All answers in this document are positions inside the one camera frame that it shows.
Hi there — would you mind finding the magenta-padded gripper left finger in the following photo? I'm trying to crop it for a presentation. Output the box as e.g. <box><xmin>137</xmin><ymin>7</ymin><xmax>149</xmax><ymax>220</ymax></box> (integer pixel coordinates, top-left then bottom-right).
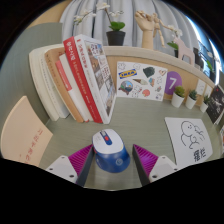
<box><xmin>45</xmin><ymin>143</ymin><xmax>95</xmax><ymax>188</ymax></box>

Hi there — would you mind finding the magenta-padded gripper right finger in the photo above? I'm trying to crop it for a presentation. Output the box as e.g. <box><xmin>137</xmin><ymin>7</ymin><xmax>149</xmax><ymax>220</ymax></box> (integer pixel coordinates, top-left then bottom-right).
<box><xmin>132</xmin><ymin>143</ymin><xmax>182</xmax><ymax>187</ymax></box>

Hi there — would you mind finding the blue and white computer mouse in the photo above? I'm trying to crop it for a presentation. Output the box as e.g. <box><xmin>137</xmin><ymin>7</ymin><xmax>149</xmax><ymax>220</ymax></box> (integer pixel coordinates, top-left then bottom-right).
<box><xmin>91</xmin><ymin>128</ymin><xmax>132</xmax><ymax>174</ymax></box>

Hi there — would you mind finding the white mouse pad with drawing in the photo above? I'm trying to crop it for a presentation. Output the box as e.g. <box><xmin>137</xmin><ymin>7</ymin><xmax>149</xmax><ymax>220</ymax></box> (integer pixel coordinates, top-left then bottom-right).
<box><xmin>164</xmin><ymin>116</ymin><xmax>214</xmax><ymax>170</ymax></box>

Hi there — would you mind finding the peach booklet with red text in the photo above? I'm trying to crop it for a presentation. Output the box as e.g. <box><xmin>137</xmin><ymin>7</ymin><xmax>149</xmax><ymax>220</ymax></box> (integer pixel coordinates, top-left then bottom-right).
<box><xmin>0</xmin><ymin>95</ymin><xmax>54</xmax><ymax>168</ymax></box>

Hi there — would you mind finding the small succulent in white pot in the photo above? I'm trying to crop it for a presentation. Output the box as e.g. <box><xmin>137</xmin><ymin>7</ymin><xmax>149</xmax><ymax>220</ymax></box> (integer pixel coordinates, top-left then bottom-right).
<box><xmin>170</xmin><ymin>85</ymin><xmax>186</xmax><ymax>109</ymax></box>
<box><xmin>185</xmin><ymin>89</ymin><xmax>198</xmax><ymax>110</ymax></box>
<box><xmin>199</xmin><ymin>94</ymin><xmax>212</xmax><ymax>114</ymax></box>

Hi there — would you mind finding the white book with red stripe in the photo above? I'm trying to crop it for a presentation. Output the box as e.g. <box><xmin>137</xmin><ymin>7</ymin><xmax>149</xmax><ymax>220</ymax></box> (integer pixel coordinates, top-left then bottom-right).
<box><xmin>54</xmin><ymin>53</ymin><xmax>95</xmax><ymax>123</ymax></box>

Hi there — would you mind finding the black cover book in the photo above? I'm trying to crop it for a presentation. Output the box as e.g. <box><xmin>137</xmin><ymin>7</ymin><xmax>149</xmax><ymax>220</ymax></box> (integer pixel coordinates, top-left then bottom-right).
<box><xmin>205</xmin><ymin>84</ymin><xmax>224</xmax><ymax>126</ymax></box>

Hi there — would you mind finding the tan cover book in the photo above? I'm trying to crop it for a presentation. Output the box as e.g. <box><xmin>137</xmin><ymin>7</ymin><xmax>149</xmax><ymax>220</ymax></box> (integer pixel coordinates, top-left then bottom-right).
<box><xmin>44</xmin><ymin>46</ymin><xmax>86</xmax><ymax>124</ymax></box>

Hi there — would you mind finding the purple round number sign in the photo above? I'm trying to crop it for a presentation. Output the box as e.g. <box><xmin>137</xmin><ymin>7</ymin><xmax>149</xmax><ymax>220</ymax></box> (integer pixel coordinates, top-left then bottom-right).
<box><xmin>164</xmin><ymin>70</ymin><xmax>184</xmax><ymax>96</ymax></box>

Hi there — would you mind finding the white sticker sheet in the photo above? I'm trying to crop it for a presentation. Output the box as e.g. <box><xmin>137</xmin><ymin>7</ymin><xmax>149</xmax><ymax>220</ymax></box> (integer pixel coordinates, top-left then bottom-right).
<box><xmin>116</xmin><ymin>60</ymin><xmax>169</xmax><ymax>102</ymax></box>

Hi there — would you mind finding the black wooden horse figure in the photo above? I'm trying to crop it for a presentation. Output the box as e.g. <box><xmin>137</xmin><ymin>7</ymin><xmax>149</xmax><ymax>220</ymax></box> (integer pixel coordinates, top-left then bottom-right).
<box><xmin>193</xmin><ymin>46</ymin><xmax>205</xmax><ymax>69</ymax></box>

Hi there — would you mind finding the pink wooden horse figure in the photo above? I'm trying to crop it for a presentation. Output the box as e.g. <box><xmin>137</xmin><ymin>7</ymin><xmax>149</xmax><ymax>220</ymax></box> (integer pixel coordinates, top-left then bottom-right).
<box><xmin>173</xmin><ymin>36</ymin><xmax>196</xmax><ymax>65</ymax></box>

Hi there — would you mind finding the wooden hand model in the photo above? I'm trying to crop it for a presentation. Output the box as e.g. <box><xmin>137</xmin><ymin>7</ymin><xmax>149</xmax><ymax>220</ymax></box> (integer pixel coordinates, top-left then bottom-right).
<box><xmin>134</xmin><ymin>9</ymin><xmax>157</xmax><ymax>50</ymax></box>

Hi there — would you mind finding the light grey curtain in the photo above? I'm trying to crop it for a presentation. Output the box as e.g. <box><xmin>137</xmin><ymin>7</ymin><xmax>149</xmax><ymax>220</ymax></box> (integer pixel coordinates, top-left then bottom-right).
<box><xmin>59</xmin><ymin>0</ymin><xmax>194</xmax><ymax>48</ymax></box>

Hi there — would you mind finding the white wall socket plate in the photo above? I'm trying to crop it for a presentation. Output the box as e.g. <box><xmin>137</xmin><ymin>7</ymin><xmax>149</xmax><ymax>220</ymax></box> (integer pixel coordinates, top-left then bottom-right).
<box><xmin>195</xmin><ymin>78</ymin><xmax>207</xmax><ymax>97</ymax></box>

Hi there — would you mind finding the white wall switch plate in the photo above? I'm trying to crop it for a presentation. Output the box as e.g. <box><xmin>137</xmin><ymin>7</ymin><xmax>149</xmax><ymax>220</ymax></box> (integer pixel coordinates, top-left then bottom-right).
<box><xmin>203</xmin><ymin>84</ymin><xmax>214</xmax><ymax>98</ymax></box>

